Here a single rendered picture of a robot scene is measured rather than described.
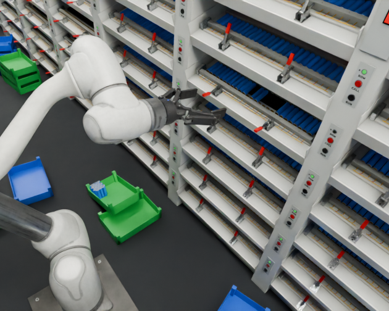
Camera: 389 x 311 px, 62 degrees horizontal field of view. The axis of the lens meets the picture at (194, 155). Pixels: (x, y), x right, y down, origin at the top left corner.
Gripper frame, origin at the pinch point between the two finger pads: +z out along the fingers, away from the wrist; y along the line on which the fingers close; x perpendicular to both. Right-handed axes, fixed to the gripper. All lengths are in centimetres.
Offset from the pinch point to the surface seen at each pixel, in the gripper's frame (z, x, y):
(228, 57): 16.5, 10.3, -9.5
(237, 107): 22.7, -7.4, -3.0
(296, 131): 24.4, -3.7, 21.7
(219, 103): 21.1, -9.5, -10.5
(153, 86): 26, -25, -57
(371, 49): 11.8, 30.8, 34.1
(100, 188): 5, -93, -64
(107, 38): 25, -17, -100
